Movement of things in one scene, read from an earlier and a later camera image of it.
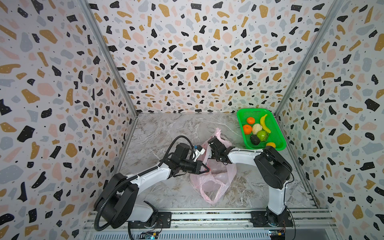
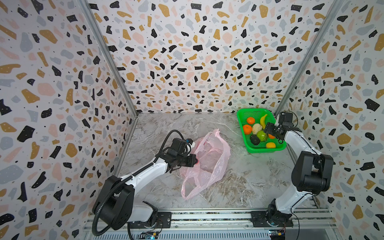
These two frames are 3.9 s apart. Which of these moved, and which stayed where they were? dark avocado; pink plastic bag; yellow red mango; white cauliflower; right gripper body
Moved: pink plastic bag; right gripper body
Stayed: white cauliflower; yellow red mango; dark avocado
